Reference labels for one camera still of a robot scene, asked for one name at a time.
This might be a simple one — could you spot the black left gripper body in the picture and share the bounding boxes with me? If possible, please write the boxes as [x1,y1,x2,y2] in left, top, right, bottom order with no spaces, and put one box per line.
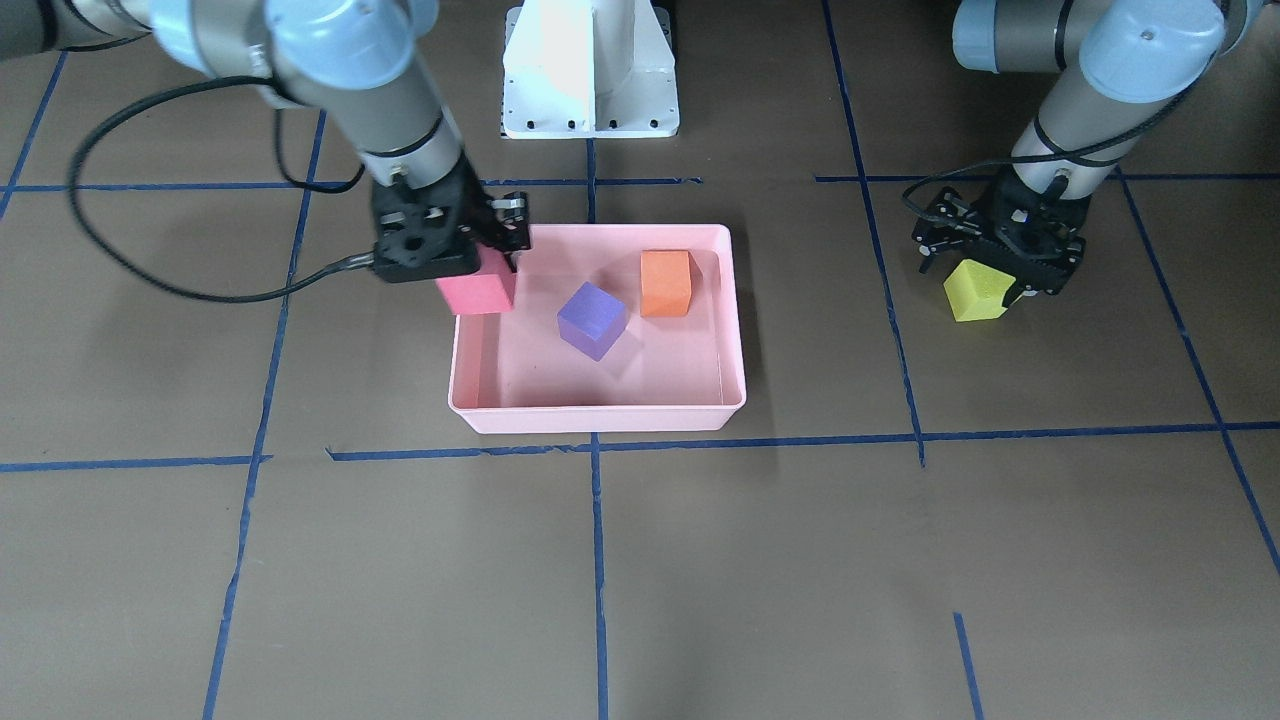
[975,165,1091,295]

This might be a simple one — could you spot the purple foam block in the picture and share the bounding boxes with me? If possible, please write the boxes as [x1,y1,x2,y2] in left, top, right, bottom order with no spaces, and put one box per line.
[556,282,628,361]

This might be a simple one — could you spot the yellow foam block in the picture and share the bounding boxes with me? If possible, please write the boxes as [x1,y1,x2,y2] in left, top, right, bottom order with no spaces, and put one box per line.
[943,259,1015,323]

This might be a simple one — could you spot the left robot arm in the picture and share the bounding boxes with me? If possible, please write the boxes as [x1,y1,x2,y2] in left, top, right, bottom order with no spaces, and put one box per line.
[902,1,1263,306]

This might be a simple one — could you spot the red foam block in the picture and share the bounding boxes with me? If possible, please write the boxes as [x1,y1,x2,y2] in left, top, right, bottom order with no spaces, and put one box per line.
[435,245,518,316]

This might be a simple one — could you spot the orange foam block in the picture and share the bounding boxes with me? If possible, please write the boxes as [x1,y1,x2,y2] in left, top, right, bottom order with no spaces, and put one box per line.
[640,249,692,318]

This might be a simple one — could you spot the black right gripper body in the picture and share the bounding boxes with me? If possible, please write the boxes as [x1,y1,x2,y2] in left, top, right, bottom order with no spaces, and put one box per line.
[371,160,500,283]

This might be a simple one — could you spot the pink plastic bin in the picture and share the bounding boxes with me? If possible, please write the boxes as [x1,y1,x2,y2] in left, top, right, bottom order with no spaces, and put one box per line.
[448,224,746,434]

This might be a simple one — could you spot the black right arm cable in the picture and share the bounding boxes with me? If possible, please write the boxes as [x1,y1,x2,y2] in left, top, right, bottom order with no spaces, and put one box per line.
[67,76,381,305]

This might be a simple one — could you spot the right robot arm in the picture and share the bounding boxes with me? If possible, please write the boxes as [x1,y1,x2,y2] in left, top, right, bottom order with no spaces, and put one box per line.
[1,1,531,304]

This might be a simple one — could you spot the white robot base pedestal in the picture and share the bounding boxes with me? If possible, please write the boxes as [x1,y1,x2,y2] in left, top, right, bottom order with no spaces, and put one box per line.
[500,1,681,140]

